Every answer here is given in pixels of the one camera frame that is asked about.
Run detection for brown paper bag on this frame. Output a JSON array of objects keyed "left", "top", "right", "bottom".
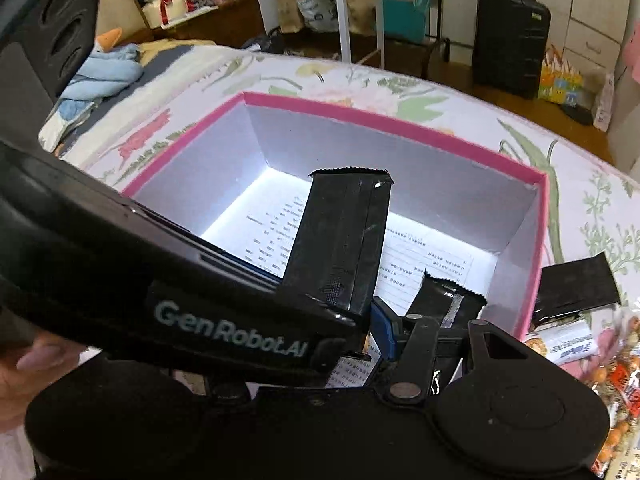
[
  {"left": 345, "top": 0, "right": 384, "bottom": 37},
  {"left": 274, "top": 0, "right": 315, "bottom": 35}
]

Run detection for black round base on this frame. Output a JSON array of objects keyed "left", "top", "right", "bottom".
[{"left": 561, "top": 104, "right": 597, "bottom": 127}]

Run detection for white snack bar packet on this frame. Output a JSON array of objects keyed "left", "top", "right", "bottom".
[{"left": 524, "top": 319, "right": 602, "bottom": 367}]

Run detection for colourful toy box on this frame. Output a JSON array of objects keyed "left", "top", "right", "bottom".
[{"left": 539, "top": 45, "right": 585, "bottom": 107}]

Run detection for white box with red ribbon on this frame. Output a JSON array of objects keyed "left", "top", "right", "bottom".
[{"left": 141, "top": 0, "right": 195, "bottom": 30}]

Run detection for white drawer cabinet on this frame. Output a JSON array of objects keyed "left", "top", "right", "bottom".
[{"left": 550, "top": 0, "right": 628, "bottom": 73}]

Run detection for orange snack bag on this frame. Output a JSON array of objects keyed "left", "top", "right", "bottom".
[{"left": 575, "top": 300, "right": 640, "bottom": 480}]

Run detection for printed paper sheet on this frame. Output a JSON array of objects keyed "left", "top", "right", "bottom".
[{"left": 244, "top": 194, "right": 477, "bottom": 307}]

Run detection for grey and white quilt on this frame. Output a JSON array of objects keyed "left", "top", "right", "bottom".
[{"left": 39, "top": 40, "right": 223, "bottom": 153}]

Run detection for tall white box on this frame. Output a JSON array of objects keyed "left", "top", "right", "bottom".
[{"left": 591, "top": 72, "right": 617, "bottom": 132}]

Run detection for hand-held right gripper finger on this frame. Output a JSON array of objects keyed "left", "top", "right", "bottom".
[{"left": 370, "top": 298, "right": 544, "bottom": 409}]

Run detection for pink cardboard box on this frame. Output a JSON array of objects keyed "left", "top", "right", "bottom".
[{"left": 120, "top": 91, "right": 551, "bottom": 361}]

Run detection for person's left hand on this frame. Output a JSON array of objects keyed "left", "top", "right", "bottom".
[{"left": 0, "top": 332, "right": 98, "bottom": 441}]

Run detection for pink hanging bag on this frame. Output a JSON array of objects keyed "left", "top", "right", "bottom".
[{"left": 624, "top": 25, "right": 640, "bottom": 87}]

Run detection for light blue plush towel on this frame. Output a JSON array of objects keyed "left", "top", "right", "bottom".
[{"left": 54, "top": 27, "right": 147, "bottom": 113}]

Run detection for black snack packet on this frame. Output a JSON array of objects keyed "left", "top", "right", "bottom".
[
  {"left": 529, "top": 252, "right": 622, "bottom": 332},
  {"left": 281, "top": 166, "right": 396, "bottom": 318},
  {"left": 404, "top": 269, "right": 489, "bottom": 396}
]

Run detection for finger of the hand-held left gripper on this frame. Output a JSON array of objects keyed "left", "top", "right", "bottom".
[{"left": 130, "top": 204, "right": 284, "bottom": 293}]

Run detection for teal bag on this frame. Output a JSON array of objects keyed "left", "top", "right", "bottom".
[{"left": 381, "top": 0, "right": 432, "bottom": 45}]

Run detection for wooden overbed table white legs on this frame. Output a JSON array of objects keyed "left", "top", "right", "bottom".
[{"left": 332, "top": 0, "right": 503, "bottom": 67}]

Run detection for wooden nightstand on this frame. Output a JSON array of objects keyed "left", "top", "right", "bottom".
[{"left": 150, "top": 0, "right": 267, "bottom": 48}]

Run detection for wooden headboard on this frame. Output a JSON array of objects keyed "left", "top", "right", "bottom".
[{"left": 95, "top": 0, "right": 157, "bottom": 47}]

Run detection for black suitcase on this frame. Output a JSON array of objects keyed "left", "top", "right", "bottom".
[{"left": 471, "top": 0, "right": 552, "bottom": 102}]

